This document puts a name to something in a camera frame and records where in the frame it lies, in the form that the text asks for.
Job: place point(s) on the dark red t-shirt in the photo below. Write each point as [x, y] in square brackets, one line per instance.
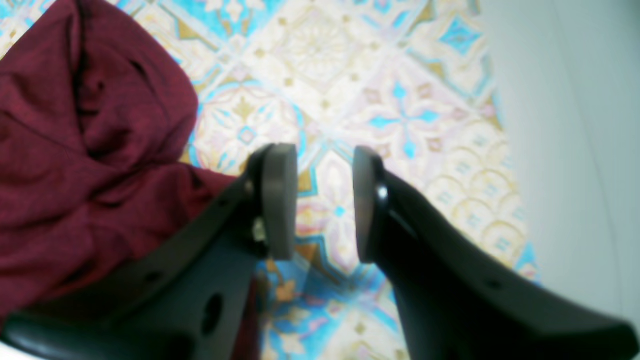
[95, 115]

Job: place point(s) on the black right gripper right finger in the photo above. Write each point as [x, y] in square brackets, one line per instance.
[455, 302]

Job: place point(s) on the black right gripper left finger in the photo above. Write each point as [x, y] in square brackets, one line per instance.
[185, 300]

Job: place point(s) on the patterned colourful tablecloth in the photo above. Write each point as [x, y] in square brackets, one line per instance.
[409, 78]

